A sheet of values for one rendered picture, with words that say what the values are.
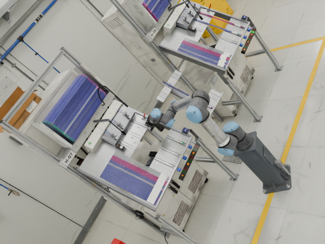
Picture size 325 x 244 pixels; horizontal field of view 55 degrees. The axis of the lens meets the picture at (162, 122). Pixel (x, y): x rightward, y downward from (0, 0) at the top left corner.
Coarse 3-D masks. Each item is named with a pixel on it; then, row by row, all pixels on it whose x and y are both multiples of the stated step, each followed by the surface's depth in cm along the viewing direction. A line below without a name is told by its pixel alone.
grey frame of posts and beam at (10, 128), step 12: (60, 48) 255; (72, 60) 257; (84, 72) 265; (108, 96) 273; (12, 132) 226; (84, 132) 258; (36, 144) 237; (204, 144) 279; (48, 156) 242; (216, 156) 288; (72, 168) 253; (228, 168) 298; (84, 180) 260; (120, 204) 280; (156, 228) 305; (192, 240) 265
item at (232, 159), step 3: (225, 156) 331; (228, 156) 328; (231, 156) 325; (234, 156) 322; (237, 156) 319; (222, 159) 331; (225, 159) 328; (228, 159) 325; (231, 159) 322; (234, 159) 320; (237, 159) 317; (240, 159) 314; (234, 162) 317; (237, 162) 314; (240, 162) 312
